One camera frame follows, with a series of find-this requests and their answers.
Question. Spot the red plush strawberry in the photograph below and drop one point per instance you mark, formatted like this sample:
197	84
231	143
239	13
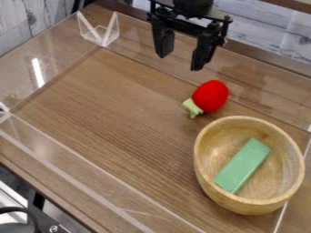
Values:
207	99

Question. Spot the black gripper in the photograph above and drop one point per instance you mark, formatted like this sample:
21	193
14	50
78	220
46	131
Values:
197	18

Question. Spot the wooden bowl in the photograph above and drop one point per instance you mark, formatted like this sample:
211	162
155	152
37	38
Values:
275	180

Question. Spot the clear acrylic tray walls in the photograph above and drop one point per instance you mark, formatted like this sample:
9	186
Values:
98	134

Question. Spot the green rectangular block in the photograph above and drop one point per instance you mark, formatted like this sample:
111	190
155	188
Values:
241	167

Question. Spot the clear acrylic corner bracket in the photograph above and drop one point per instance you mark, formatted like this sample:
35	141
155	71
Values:
99	34

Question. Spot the black table leg bracket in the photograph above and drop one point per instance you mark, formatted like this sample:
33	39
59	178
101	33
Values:
49	225

